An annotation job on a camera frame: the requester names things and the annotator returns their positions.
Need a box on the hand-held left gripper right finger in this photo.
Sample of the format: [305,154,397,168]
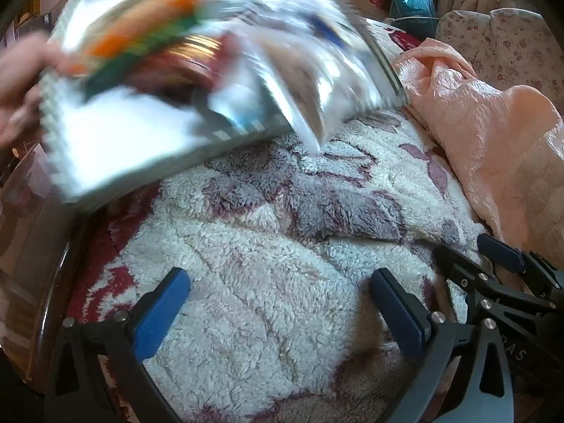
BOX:
[369,268,515,423]

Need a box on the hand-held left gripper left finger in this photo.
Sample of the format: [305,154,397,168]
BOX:
[44,267,192,423]

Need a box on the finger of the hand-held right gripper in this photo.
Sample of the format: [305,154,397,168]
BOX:
[433,244,557,318]
[477,233,564,300]

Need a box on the striped white box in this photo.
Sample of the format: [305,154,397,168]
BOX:
[39,0,408,206]

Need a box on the floral fleece blanket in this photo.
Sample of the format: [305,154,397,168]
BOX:
[66,18,498,423]

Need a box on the pink quilt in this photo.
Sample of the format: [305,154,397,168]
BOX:
[390,37,564,265]

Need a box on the floral sofa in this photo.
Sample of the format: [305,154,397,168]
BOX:
[436,9,564,111]

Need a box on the teal bag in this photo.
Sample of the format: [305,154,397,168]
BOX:
[390,0,437,29]

